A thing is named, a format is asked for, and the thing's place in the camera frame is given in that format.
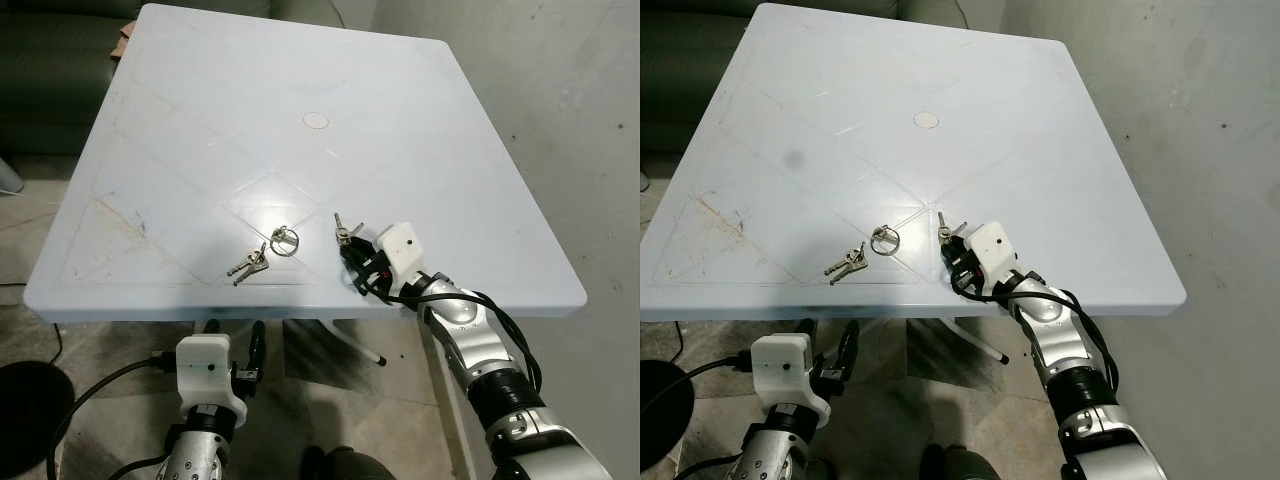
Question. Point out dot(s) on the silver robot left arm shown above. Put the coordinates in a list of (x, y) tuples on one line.
[(775, 455), (195, 455)]

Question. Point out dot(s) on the brown cardboard piece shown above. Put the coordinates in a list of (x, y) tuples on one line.
[(124, 36)]

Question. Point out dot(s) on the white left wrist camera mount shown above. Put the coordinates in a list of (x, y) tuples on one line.
[(205, 370), (780, 368)]

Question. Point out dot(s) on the black round stool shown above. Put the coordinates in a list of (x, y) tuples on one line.
[(662, 415), (30, 415)]

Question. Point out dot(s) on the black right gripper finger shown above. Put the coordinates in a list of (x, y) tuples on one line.
[(954, 266), (963, 241), (352, 264), (364, 241)]

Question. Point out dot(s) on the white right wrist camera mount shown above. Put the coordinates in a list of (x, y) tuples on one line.
[(995, 250), (402, 252)]

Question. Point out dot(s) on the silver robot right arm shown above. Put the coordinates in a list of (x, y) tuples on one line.
[(470, 340), (1055, 335)]

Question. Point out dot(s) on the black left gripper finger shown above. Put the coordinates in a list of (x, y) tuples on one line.
[(853, 340), (814, 328), (212, 328), (258, 340)]

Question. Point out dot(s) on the white plastic square table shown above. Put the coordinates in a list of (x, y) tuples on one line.
[(900, 170), (300, 170)]

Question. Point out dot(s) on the silver key bunch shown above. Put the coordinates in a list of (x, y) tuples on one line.
[(848, 263), (250, 265)]

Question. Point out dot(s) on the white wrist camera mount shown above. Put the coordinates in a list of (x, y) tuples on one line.
[(205, 370), (995, 250), (402, 252), (780, 368)]

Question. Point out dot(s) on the dark green sofa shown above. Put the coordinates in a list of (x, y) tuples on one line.
[(680, 80), (50, 80)]

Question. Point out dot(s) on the white round table cap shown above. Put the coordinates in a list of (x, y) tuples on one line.
[(316, 120), (926, 120)]

